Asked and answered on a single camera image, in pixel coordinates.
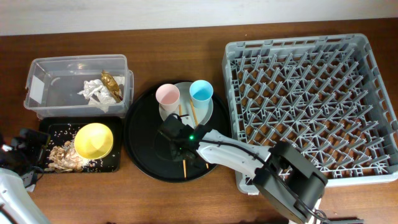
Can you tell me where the pink cup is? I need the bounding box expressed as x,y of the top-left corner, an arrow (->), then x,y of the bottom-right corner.
155,83 -> 180,111

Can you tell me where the round black tray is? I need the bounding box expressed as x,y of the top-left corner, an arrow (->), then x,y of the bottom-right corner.
123,83 -> 231,183

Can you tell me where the grey plate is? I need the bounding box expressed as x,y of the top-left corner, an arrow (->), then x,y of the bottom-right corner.
174,82 -> 213,128

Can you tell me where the black rectangular tray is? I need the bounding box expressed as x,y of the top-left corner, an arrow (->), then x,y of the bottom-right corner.
39,117 -> 123,173

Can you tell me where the gold foil wrapper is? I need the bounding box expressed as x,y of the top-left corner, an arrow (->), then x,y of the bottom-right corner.
101,70 -> 123,103

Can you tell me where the yellow bowl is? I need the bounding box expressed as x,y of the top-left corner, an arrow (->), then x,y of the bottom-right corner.
73,123 -> 114,160

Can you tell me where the white napkin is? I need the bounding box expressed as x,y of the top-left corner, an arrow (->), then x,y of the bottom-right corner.
77,79 -> 116,113

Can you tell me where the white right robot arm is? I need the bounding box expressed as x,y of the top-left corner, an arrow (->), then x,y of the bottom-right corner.
158,113 -> 329,223

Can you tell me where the food scraps pile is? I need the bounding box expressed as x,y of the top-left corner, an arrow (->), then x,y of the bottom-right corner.
44,140 -> 91,173

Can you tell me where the grey dishwasher rack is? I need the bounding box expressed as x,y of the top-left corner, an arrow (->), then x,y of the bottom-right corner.
222,34 -> 397,187

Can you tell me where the clear plastic bin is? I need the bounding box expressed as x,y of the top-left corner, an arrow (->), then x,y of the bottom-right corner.
24,54 -> 134,118

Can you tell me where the blue cup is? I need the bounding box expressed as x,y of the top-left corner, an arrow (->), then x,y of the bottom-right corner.
189,80 -> 213,108

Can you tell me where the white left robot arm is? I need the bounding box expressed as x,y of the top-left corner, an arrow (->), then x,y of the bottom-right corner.
1,128 -> 50,223

